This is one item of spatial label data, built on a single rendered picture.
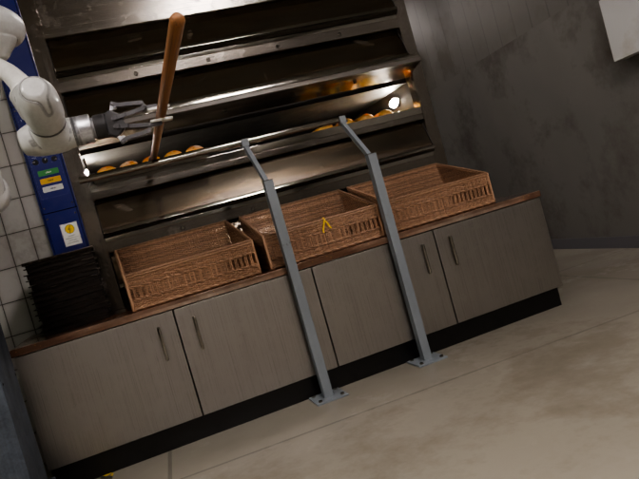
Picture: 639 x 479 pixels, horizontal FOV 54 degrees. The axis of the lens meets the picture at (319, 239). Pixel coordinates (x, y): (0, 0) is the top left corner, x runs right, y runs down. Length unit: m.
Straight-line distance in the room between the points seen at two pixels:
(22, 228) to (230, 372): 1.19
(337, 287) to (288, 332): 0.29
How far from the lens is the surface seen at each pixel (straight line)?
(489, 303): 3.04
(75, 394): 2.62
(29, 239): 3.15
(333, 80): 3.27
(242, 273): 2.66
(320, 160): 3.31
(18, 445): 2.38
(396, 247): 2.75
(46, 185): 3.13
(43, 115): 1.86
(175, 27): 1.29
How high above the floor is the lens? 0.77
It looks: 2 degrees down
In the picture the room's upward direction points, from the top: 16 degrees counter-clockwise
